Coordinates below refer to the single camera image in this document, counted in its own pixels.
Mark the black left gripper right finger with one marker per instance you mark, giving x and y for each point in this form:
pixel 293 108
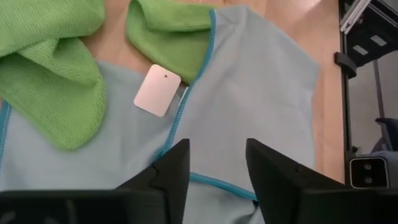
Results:
pixel 273 180

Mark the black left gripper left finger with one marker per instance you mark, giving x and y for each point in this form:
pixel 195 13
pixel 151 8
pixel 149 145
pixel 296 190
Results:
pixel 174 177

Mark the light blue microfiber towel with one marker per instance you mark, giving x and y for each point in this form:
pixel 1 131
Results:
pixel 248 93
pixel 93 161

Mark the white paper tag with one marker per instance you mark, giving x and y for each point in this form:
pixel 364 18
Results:
pixel 157 90

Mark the black aluminium table frame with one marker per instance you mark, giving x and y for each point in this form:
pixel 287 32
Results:
pixel 346 124

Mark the black table-level camera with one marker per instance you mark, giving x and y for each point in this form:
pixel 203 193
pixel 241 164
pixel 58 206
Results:
pixel 368 172

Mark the black frame clamp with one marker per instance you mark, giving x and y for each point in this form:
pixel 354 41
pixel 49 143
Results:
pixel 345 63

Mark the silver aluminium bracket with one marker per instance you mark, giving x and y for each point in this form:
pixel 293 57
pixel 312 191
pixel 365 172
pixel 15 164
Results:
pixel 354 17

